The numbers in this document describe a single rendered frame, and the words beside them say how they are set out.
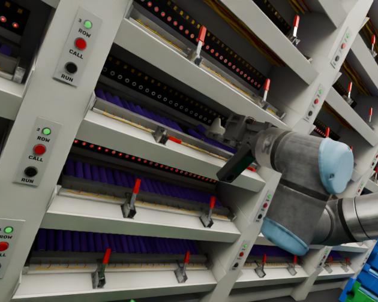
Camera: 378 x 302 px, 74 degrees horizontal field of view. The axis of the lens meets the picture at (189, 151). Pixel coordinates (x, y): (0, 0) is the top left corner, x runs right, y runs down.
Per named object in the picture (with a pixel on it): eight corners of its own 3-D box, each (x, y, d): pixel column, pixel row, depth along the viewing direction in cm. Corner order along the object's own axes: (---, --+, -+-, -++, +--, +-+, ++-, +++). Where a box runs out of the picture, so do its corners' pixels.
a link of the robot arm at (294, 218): (318, 260, 49) (343, 201, 48) (288, 260, 42) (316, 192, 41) (278, 234, 56) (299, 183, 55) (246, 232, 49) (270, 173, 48)
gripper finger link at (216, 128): (210, 117, 72) (234, 123, 66) (203, 135, 73) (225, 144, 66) (203, 112, 70) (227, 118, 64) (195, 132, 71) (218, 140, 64)
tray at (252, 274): (303, 281, 130) (322, 265, 126) (227, 289, 93) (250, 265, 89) (278, 248, 145) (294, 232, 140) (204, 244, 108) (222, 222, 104)
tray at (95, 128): (257, 192, 84) (276, 171, 81) (72, 138, 47) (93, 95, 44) (228, 157, 99) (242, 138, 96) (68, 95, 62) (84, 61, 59)
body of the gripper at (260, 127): (246, 122, 68) (284, 130, 58) (234, 151, 68) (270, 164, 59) (228, 111, 63) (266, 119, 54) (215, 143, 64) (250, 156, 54)
